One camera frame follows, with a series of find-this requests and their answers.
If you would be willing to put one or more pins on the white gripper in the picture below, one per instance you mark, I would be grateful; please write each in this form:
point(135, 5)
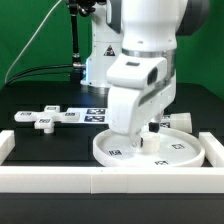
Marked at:
point(140, 90)

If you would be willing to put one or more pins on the white round table top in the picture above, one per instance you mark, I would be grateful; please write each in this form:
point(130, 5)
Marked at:
point(168, 147)

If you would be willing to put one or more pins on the white marker sheet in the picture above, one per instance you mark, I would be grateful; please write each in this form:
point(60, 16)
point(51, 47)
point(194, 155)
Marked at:
point(90, 115)

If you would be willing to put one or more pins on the white cross-shaped table base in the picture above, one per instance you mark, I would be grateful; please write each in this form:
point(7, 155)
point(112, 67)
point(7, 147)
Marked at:
point(46, 119)

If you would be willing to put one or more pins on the white right fence rail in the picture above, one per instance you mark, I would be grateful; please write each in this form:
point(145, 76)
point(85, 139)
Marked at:
point(214, 150)

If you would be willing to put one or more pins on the white fence rail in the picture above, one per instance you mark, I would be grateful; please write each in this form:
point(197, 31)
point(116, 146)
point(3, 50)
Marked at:
point(214, 150)
point(101, 180)
point(7, 143)

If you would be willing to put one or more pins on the white left fence rail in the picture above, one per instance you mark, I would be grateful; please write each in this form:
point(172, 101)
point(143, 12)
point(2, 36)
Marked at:
point(7, 143)

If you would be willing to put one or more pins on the white front fence rail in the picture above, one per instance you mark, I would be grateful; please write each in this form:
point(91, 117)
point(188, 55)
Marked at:
point(101, 180)

